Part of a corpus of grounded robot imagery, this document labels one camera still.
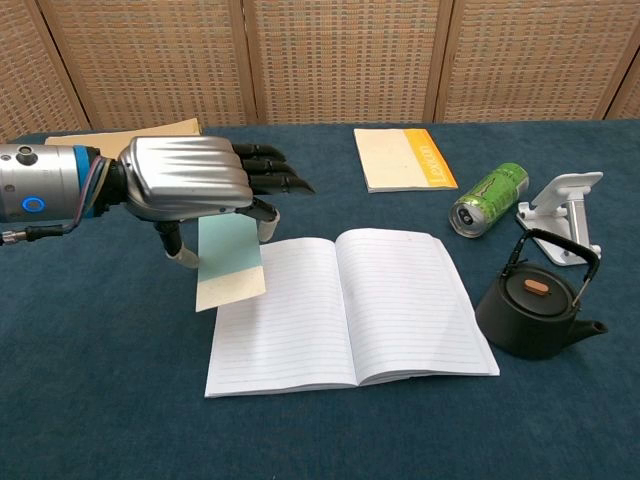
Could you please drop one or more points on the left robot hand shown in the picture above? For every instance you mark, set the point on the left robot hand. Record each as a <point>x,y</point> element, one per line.
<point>185,175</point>

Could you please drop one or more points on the blue cream tasselled bookmark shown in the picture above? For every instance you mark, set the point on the blue cream tasselled bookmark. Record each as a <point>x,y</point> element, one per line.
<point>227,260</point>

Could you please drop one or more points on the open lined notebook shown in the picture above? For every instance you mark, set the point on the open lined notebook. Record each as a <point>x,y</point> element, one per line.
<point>350,320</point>

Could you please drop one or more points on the tan kraft cover notebook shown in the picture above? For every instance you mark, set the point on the tan kraft cover notebook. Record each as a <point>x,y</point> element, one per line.
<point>100,141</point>

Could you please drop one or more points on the woven rattan folding screen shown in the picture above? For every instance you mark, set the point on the woven rattan folding screen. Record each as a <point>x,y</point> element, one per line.
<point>340,60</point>

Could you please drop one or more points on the blue felt table cloth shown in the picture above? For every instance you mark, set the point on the blue felt table cloth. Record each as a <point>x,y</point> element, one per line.
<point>100,350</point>

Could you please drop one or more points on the cream orange Lexon notebook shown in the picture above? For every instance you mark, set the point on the cream orange Lexon notebook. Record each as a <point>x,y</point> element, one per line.
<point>390,160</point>

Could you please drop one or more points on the green drink can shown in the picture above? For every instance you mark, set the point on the green drink can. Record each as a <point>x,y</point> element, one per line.
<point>492,197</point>

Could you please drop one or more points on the black teapot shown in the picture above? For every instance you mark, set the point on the black teapot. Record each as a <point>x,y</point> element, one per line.
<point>525,320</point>

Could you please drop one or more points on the white folding phone stand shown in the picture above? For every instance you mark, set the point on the white folding phone stand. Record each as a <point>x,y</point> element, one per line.
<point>575,210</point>

